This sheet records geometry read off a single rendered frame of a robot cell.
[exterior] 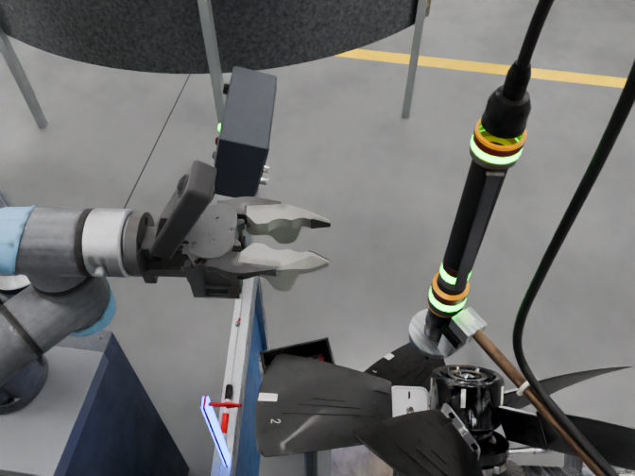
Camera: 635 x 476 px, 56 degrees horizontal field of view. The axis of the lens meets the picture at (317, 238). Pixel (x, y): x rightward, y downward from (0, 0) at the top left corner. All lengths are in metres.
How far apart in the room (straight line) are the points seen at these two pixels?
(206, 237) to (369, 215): 2.21
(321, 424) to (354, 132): 2.32
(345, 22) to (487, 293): 1.29
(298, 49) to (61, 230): 2.09
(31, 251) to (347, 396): 0.59
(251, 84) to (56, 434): 0.87
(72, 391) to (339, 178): 1.95
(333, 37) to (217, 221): 2.11
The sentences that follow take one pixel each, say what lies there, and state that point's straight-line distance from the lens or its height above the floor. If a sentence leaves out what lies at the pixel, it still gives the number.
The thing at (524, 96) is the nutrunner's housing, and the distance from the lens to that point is 0.52.
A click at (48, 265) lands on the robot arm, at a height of 1.65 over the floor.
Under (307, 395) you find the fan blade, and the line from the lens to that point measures 1.07.
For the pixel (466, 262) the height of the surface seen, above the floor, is 1.66.
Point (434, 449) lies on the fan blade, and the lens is 0.85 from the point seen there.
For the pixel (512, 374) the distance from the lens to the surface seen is 0.72.
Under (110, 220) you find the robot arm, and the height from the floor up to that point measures 1.68.
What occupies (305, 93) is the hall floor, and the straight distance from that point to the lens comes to 3.43.
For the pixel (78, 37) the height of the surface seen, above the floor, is 0.68.
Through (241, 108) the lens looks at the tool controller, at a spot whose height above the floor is 1.25.
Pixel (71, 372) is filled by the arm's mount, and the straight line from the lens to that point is 1.34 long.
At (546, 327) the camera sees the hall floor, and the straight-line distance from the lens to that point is 2.65.
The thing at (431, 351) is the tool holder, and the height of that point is 1.47.
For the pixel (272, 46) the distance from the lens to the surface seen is 2.64.
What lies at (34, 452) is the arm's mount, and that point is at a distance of 1.29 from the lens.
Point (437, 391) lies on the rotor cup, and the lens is 1.05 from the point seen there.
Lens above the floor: 2.17
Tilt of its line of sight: 53 degrees down
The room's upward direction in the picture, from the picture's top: straight up
